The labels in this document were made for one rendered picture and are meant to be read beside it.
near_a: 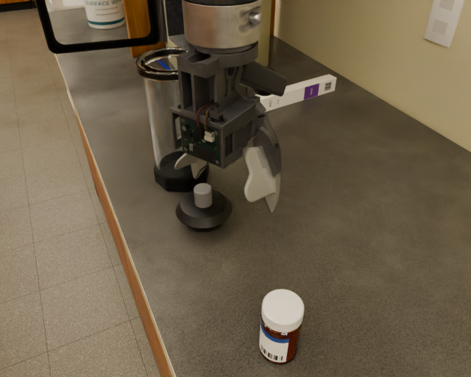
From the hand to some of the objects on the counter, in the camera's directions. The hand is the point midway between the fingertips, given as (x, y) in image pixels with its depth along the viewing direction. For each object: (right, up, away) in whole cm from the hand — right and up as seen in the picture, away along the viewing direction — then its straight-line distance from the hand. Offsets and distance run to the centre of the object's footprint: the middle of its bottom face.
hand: (235, 188), depth 55 cm
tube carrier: (-10, +3, +22) cm, 24 cm away
